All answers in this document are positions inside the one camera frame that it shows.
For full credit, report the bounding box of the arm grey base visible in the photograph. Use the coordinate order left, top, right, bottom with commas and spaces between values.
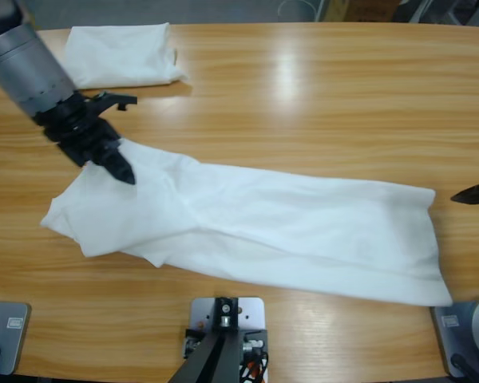
0, 301, 32, 376
430, 295, 479, 378

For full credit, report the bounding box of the black post clamp bracket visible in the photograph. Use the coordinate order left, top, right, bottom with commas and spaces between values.
183, 327, 269, 360

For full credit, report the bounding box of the folded white t-shirt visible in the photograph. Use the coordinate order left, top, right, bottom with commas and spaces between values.
63, 22, 191, 89

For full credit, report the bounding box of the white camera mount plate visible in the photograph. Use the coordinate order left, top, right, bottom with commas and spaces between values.
189, 297, 267, 332

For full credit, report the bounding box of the brown cardboard box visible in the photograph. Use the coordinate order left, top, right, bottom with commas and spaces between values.
345, 0, 396, 23

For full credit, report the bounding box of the light wooden box stack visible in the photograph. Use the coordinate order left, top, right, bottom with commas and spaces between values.
22, 0, 37, 31

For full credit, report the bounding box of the white t-shirt with small logo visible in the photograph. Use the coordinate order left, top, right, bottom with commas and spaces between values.
39, 137, 454, 308

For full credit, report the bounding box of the black base cable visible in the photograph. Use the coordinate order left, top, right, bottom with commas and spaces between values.
450, 353, 479, 383

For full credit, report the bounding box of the orange and black cable bundle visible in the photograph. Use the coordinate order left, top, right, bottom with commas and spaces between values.
239, 353, 271, 383

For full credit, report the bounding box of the dark camera post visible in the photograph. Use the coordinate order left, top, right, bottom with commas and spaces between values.
171, 295, 241, 383

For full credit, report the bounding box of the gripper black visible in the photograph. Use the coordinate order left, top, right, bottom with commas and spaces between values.
33, 89, 139, 186

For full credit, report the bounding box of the white wire frame chair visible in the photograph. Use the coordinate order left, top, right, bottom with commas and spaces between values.
277, 0, 327, 23

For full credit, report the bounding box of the grey metal frame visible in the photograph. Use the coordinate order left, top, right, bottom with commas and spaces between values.
406, 0, 479, 29

